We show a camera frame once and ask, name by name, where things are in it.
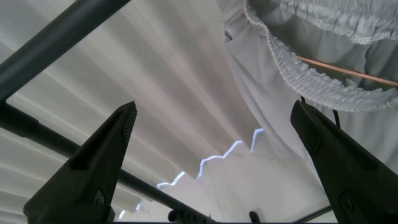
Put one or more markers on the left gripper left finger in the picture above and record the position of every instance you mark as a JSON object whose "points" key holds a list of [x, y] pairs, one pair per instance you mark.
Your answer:
{"points": [[81, 186]]}

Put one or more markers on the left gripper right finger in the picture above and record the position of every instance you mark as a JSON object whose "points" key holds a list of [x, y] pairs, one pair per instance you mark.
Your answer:
{"points": [[351, 180]]}

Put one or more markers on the pink clothes hanger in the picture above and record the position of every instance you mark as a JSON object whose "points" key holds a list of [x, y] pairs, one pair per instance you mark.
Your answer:
{"points": [[342, 70]]}

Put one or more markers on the pale grey shorts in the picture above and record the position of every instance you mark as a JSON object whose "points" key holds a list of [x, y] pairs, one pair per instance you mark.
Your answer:
{"points": [[264, 77]]}

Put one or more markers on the black clothes rack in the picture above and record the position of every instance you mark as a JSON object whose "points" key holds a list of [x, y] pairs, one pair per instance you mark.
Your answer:
{"points": [[46, 46]]}

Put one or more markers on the white curtain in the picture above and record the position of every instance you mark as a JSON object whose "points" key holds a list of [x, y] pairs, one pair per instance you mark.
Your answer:
{"points": [[171, 77]]}

